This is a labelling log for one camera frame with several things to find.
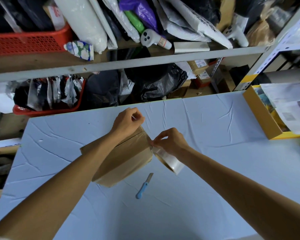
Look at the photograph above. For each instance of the person's left hand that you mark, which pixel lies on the person's left hand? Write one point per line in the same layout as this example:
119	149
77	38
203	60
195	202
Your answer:
126	123

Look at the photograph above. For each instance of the person's right hand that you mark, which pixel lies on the person's right hand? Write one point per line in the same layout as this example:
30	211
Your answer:
171	142

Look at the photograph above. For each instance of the person's right thumb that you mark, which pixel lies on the person's right thumb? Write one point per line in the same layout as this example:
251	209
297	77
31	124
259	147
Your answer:
157	143

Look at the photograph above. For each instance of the person's left thumb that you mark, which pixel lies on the person's left thumb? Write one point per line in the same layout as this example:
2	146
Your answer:
139	120

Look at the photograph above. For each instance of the clear packing tape roll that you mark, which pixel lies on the clear packing tape roll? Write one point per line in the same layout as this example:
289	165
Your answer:
168	159

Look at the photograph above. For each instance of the brown cardboard box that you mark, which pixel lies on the brown cardboard box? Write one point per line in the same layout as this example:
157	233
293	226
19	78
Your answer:
125	157

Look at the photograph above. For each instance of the person's right forearm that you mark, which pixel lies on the person's right forearm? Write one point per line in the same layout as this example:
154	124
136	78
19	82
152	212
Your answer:
242	194

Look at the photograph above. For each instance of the person's left forearm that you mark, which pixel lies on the person's left forearm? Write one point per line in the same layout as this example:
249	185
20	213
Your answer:
60	187

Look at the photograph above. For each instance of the light blue table cover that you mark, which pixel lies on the light blue table cover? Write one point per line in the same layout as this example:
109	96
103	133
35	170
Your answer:
150	172

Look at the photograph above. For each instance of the black plastic bag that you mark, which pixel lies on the black plastic bag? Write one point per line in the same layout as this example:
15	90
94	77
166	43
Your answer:
157	81

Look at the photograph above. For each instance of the blue utility knife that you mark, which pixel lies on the blue utility knife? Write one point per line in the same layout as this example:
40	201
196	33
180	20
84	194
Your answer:
143	186

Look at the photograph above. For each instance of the grey metal shelf rack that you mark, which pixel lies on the grey metal shelf rack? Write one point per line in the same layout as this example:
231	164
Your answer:
150	58

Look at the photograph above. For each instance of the small labelled cardboard box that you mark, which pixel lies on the small labelled cardboard box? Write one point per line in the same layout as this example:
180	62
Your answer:
202	77
198	66

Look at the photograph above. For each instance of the white handheld device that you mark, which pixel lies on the white handheld device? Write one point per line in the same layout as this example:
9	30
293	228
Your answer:
236	33
153	38

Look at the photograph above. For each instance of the white flat box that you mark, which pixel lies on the white flat box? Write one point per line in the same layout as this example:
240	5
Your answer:
191	46

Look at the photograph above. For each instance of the small red plastic basket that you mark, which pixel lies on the small red plastic basket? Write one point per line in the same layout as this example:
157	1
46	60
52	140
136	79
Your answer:
50	109

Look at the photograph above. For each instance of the floral tissue pack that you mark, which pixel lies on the floral tissue pack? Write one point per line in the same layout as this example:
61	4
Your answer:
80	49

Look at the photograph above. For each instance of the pile of packaged clothes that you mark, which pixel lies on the pile of packaged clothes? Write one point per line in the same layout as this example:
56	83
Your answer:
47	93

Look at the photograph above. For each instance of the green roll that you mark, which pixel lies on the green roll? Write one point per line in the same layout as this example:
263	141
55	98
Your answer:
135	21

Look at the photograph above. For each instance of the purple plastic bag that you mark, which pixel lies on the purple plastic bag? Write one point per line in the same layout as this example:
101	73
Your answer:
140	9

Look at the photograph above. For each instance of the yellow cardboard box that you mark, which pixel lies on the yellow cardboard box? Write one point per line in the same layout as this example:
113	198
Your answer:
265	114

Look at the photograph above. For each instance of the white plastic mailer bag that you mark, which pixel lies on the white plastic mailer bag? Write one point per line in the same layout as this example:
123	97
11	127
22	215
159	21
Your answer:
83	21

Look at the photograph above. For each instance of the white printed mailer bag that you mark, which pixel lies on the white printed mailer bag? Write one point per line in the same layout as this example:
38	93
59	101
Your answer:
197	19

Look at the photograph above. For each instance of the large red plastic basket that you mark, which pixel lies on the large red plastic basket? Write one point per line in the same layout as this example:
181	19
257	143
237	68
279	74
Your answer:
27	42

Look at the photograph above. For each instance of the white paper sheet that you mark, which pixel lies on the white paper sheet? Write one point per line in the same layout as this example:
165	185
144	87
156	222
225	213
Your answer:
291	107

